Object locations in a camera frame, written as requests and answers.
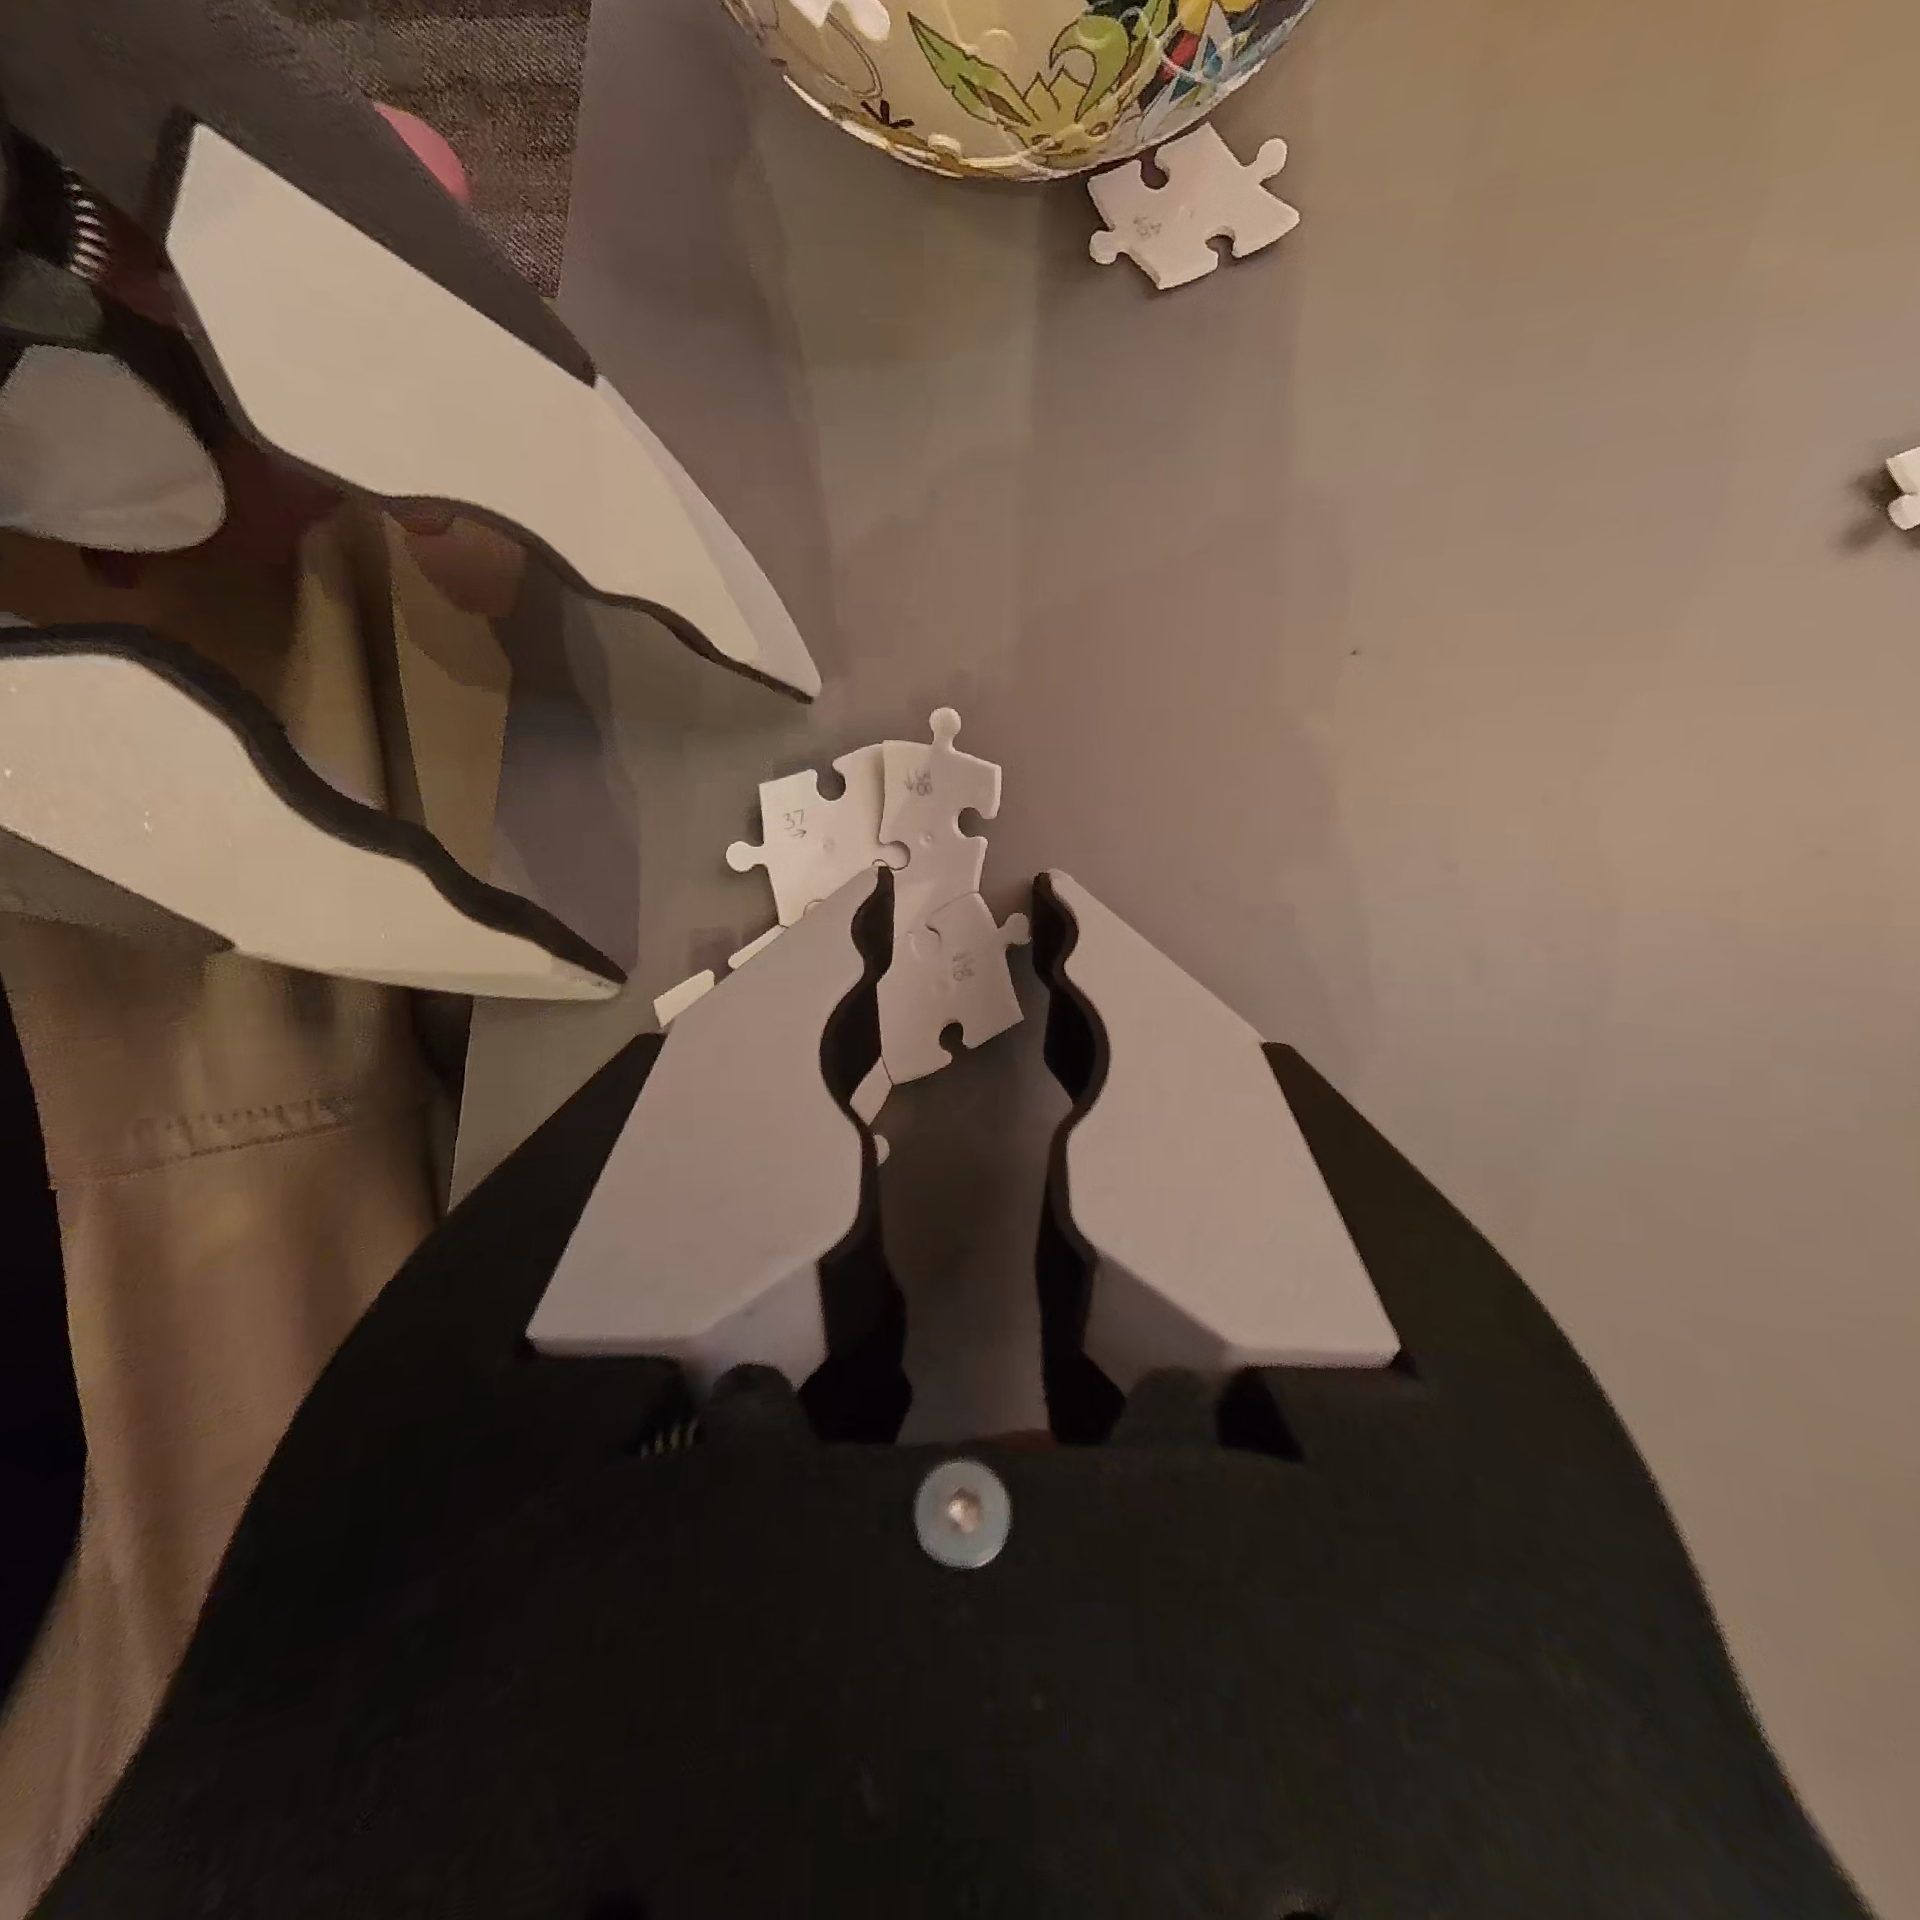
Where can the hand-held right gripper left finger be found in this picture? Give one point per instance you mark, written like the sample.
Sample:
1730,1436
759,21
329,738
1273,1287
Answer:
704,1200

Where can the colourful puzzle ball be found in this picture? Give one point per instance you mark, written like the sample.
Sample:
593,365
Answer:
1021,90

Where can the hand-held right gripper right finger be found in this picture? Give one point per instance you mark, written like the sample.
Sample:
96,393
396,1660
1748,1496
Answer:
1231,1200

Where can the person's left hand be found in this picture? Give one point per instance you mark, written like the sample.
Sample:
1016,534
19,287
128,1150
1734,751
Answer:
432,150

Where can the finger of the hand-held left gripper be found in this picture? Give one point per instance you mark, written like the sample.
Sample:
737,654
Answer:
405,361
181,811

